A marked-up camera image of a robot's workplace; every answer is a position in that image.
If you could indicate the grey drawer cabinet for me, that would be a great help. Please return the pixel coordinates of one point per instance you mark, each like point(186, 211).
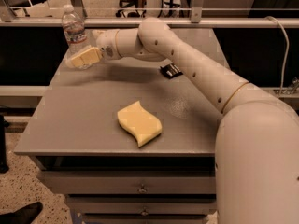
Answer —
point(75, 139)

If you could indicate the black office chair centre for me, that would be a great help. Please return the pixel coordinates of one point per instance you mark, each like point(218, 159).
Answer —
point(131, 9)

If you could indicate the clear plastic water bottle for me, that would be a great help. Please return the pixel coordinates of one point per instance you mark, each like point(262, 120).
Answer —
point(76, 37)

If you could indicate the yellow wavy sponge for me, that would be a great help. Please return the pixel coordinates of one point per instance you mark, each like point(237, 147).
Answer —
point(140, 123)

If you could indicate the grey metal railing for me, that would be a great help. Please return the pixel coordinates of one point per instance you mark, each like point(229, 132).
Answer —
point(99, 13)

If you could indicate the drawer knob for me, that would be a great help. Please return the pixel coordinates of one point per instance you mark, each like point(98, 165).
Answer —
point(144, 212)
point(142, 189)

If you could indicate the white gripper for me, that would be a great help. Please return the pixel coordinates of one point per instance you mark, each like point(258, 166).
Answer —
point(106, 45)

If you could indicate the top drawer knob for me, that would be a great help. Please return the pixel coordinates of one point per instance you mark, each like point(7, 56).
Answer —
point(142, 189)

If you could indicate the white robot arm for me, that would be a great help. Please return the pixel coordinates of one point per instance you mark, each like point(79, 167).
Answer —
point(257, 143)

